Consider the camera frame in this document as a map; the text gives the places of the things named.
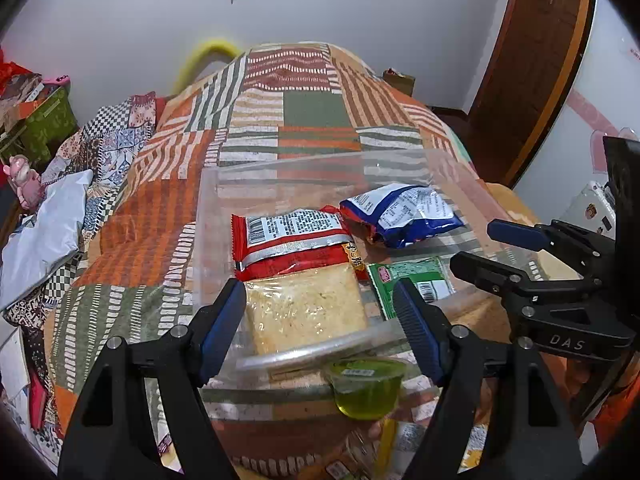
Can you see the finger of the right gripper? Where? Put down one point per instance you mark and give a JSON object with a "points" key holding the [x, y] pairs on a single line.
{"points": [[561, 239], [502, 280]]}

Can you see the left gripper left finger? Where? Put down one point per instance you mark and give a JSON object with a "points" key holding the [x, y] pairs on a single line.
{"points": [[110, 434]]}

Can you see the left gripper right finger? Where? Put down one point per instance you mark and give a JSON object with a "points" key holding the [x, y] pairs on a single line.
{"points": [[529, 436]]}

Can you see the green jelly cup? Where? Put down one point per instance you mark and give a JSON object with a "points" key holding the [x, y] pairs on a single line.
{"points": [[365, 388]]}

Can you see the white appliance with stickers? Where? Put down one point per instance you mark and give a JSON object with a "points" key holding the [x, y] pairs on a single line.
{"points": [[593, 210]]}

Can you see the green snack packet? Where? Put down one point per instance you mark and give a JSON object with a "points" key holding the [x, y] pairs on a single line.
{"points": [[428, 276]]}

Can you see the blue white snack bag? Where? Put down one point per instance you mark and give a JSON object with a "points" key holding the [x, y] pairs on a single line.
{"points": [[398, 215]]}

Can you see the clear plastic storage bin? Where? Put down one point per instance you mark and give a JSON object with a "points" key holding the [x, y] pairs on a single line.
{"points": [[270, 188]]}

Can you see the brown wooden door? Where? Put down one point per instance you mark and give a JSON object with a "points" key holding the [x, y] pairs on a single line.
{"points": [[529, 71]]}

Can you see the pale wrapped cake block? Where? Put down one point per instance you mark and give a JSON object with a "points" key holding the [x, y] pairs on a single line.
{"points": [[307, 307]]}

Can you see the white plastic bag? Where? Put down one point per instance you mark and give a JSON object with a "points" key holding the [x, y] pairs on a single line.
{"points": [[49, 239]]}

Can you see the cardboard box on floor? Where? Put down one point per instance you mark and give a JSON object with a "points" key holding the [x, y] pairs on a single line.
{"points": [[402, 82]]}

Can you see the patchwork striped bed quilt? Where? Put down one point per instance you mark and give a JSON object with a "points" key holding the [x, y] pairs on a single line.
{"points": [[271, 103]]}

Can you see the red snack packet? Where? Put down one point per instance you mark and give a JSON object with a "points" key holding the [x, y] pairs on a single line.
{"points": [[299, 240]]}

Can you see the pink toy figure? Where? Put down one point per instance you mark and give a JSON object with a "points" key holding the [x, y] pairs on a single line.
{"points": [[25, 182]]}

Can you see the checkered patchwork blanket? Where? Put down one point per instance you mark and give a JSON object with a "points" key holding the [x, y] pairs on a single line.
{"points": [[107, 146]]}

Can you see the green patterned box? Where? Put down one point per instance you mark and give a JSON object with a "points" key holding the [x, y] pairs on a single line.
{"points": [[42, 126]]}

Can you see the yellow curved headboard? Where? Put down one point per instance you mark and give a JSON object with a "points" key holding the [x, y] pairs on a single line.
{"points": [[206, 52]]}

